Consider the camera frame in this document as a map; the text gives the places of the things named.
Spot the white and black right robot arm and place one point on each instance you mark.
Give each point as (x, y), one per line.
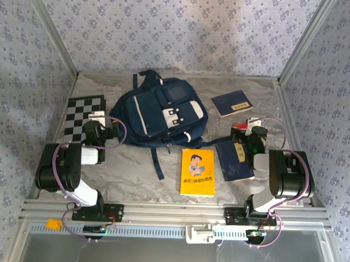
(291, 175)

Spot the dark blue book two-character label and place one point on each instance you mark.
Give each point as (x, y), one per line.
(234, 167)

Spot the navy blue backpack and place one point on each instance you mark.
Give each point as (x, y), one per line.
(152, 113)

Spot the yellow cartoon cover book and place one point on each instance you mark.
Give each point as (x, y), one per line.
(198, 173)

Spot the white plastic bracket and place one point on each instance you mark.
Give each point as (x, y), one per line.
(200, 234)

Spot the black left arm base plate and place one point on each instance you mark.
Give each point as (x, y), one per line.
(114, 212)

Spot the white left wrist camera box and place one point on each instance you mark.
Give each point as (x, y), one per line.
(96, 115)

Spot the grey metal panel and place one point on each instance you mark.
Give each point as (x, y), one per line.
(170, 254)

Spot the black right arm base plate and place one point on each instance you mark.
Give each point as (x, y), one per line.
(232, 216)

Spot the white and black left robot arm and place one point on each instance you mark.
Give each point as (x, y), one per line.
(89, 197)

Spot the black and grey checkerboard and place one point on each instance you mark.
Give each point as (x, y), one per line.
(78, 110)

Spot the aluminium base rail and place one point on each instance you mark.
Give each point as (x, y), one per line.
(172, 212)

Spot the aluminium side rail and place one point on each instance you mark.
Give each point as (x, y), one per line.
(63, 115)
(289, 117)

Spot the aluminium frame post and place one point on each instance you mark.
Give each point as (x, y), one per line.
(307, 40)
(52, 34)

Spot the dark blue book four-character label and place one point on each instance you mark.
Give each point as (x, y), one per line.
(230, 102)

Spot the orange plastic clip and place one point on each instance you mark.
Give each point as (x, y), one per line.
(54, 224)

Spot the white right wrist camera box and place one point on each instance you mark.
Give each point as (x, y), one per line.
(253, 123)

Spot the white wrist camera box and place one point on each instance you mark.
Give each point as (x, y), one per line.
(96, 115)
(253, 123)

